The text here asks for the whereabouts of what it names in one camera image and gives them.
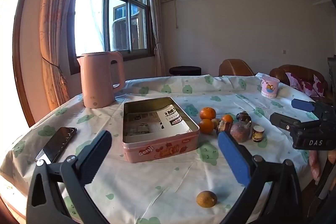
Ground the pink metal tin box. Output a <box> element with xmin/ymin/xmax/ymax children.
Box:
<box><xmin>122</xmin><ymin>97</ymin><xmax>200</xmax><ymax>164</ymax></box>

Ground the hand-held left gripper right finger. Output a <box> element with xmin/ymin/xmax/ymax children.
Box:
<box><xmin>217</xmin><ymin>131</ymin><xmax>306</xmax><ymax>224</ymax></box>

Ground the black smartphone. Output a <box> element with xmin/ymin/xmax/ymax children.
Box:
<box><xmin>35</xmin><ymin>127</ymin><xmax>77</xmax><ymax>165</ymax></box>

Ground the black round stool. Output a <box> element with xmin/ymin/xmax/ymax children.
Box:
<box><xmin>169</xmin><ymin>66</ymin><xmax>202</xmax><ymax>76</ymax></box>

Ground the purple passion fruit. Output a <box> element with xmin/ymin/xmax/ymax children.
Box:
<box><xmin>230</xmin><ymin>121</ymin><xmax>250</xmax><ymax>143</ymax></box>

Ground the large round orange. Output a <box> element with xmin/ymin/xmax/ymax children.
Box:
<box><xmin>199</xmin><ymin>107</ymin><xmax>216</xmax><ymax>120</ymax></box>

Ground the pink cartoon cup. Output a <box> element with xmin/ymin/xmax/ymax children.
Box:
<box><xmin>260</xmin><ymin>76</ymin><xmax>280</xmax><ymax>98</ymax></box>

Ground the sliding glass window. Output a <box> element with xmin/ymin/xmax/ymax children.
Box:
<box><xmin>67</xmin><ymin>0</ymin><xmax>155</xmax><ymax>75</ymax></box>

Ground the wooden door frame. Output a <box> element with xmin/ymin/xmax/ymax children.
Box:
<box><xmin>12</xmin><ymin>0</ymin><xmax>36</xmax><ymax>127</ymax></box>

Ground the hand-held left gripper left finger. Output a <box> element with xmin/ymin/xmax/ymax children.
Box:
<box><xmin>26</xmin><ymin>130</ymin><xmax>113</xmax><ymax>224</ymax></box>

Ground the narrow beige curtain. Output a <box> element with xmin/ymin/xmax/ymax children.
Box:
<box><xmin>148</xmin><ymin>0</ymin><xmax>166</xmax><ymax>77</ymax></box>

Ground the pink electric kettle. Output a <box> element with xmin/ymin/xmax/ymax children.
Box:
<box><xmin>77</xmin><ymin>51</ymin><xmax>126</xmax><ymax>109</ymax></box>

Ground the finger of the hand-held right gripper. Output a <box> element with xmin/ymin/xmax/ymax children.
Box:
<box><xmin>270</xmin><ymin>112</ymin><xmax>323</xmax><ymax>135</ymax></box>
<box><xmin>291</xmin><ymin>99</ymin><xmax>322</xmax><ymax>115</ymax></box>

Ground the brown leather sofa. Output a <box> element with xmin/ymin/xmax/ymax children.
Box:
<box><xmin>269</xmin><ymin>64</ymin><xmax>334</xmax><ymax>98</ymax></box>

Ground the dull yellow-brown round fruit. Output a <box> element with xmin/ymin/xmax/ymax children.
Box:
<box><xmin>196</xmin><ymin>190</ymin><xmax>218</xmax><ymax>208</ymax></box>

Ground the printed paper leaflet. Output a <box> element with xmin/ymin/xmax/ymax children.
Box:
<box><xmin>125</xmin><ymin>106</ymin><xmax>193</xmax><ymax>136</ymax></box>

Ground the wide beige curtain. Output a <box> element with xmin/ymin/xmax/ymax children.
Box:
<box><xmin>39</xmin><ymin>0</ymin><xmax>90</xmax><ymax>111</ymax></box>

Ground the brown leather chair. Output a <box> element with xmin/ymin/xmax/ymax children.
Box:
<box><xmin>219</xmin><ymin>59</ymin><xmax>255</xmax><ymax>77</ymax></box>

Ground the white tablecloth green print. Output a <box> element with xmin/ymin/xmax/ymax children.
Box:
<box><xmin>0</xmin><ymin>74</ymin><xmax>326</xmax><ymax>224</ymax></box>

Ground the air conditioner cable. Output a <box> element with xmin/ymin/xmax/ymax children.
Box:
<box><xmin>173</xmin><ymin>0</ymin><xmax>179</xmax><ymax>30</ymax></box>

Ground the smooth oval orange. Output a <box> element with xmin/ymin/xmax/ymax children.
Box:
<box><xmin>198</xmin><ymin>119</ymin><xmax>215</xmax><ymax>134</ymax></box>

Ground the person's right hand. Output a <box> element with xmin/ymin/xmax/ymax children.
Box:
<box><xmin>308</xmin><ymin>148</ymin><xmax>336</xmax><ymax>184</ymax></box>

